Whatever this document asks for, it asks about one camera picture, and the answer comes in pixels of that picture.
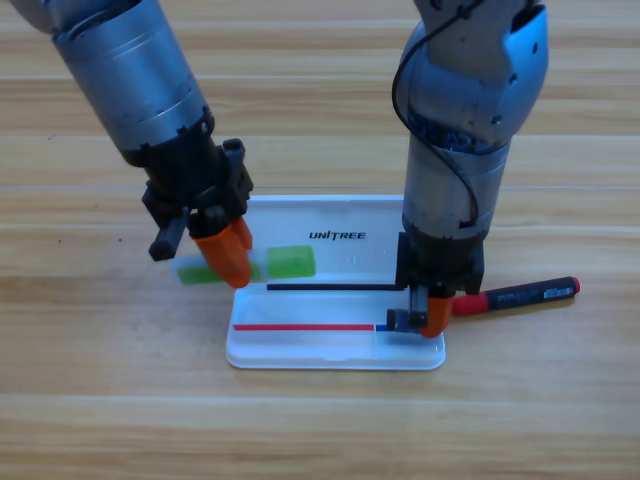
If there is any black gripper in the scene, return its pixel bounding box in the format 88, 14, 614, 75
124, 117, 255, 290
397, 232, 485, 339

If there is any black eraser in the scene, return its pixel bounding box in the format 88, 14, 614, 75
387, 308, 424, 334

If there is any red and black marker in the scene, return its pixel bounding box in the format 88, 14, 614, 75
452, 276, 581, 317

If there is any white Unitree pencil case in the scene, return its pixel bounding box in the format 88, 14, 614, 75
225, 194, 446, 371

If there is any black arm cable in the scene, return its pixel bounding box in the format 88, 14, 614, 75
392, 0, 481, 229

